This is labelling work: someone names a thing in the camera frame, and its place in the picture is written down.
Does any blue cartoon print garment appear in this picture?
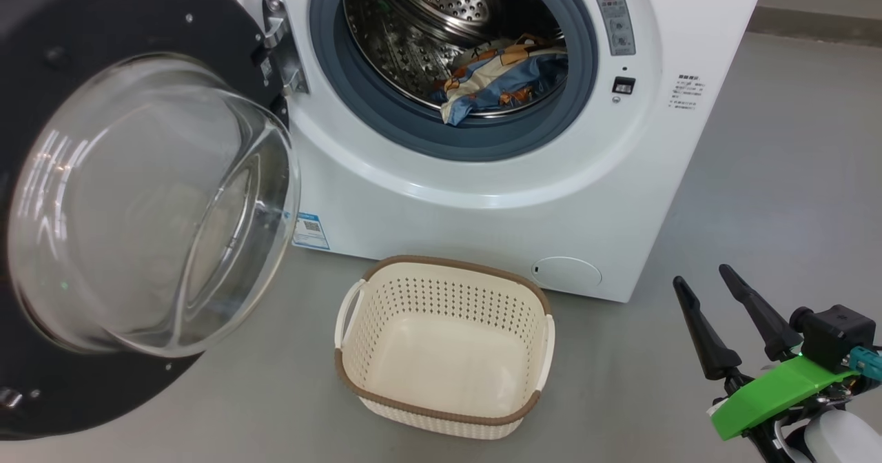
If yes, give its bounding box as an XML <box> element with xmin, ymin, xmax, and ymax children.
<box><xmin>433</xmin><ymin>32</ymin><xmax>569</xmax><ymax>126</ymax></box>

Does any steel washer drum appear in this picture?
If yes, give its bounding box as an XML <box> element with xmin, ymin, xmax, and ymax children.
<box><xmin>342</xmin><ymin>0</ymin><xmax>569</xmax><ymax>118</ymax></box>

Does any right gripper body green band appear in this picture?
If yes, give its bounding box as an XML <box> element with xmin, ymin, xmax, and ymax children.
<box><xmin>710</xmin><ymin>356</ymin><xmax>859</xmax><ymax>463</ymax></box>

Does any grey rubber door gasket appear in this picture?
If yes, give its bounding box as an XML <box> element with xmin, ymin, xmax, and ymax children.
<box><xmin>309</xmin><ymin>0</ymin><xmax>599</xmax><ymax>163</ymax></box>

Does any right camera cable teal connector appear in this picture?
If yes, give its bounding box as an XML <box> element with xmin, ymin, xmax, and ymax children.
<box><xmin>849</xmin><ymin>344</ymin><xmax>882</xmax><ymax>385</ymax></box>

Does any metal door hinge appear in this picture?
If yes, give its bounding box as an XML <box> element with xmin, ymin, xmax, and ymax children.
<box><xmin>260</xmin><ymin>0</ymin><xmax>309</xmax><ymax>97</ymax></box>

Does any white front-load washing machine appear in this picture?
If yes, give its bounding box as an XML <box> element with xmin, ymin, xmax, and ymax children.
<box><xmin>200</xmin><ymin>0</ymin><xmax>771</xmax><ymax>304</ymax></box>

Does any blue energy label sticker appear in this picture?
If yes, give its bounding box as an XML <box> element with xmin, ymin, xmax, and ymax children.
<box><xmin>293</xmin><ymin>208</ymin><xmax>330</xmax><ymax>251</ymax></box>

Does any grey warning sticker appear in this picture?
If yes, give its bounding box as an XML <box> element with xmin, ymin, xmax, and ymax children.
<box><xmin>594</xmin><ymin>0</ymin><xmax>636</xmax><ymax>57</ymax></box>

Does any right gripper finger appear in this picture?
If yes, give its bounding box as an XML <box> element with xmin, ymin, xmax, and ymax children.
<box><xmin>673</xmin><ymin>276</ymin><xmax>743</xmax><ymax>381</ymax></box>
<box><xmin>718</xmin><ymin>264</ymin><xmax>803</xmax><ymax>362</ymax></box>

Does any round white filter cover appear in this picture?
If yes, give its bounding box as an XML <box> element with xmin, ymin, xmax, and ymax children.
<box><xmin>532</xmin><ymin>256</ymin><xmax>603</xmax><ymax>290</ymax></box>

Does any cream plastic laundry basket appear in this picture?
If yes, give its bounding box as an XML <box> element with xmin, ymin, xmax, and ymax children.
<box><xmin>334</xmin><ymin>255</ymin><xmax>555</xmax><ymax>441</ymax></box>

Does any black round glass washer door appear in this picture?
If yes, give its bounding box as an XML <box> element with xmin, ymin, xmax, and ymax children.
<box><xmin>0</xmin><ymin>0</ymin><xmax>302</xmax><ymax>440</ymax></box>

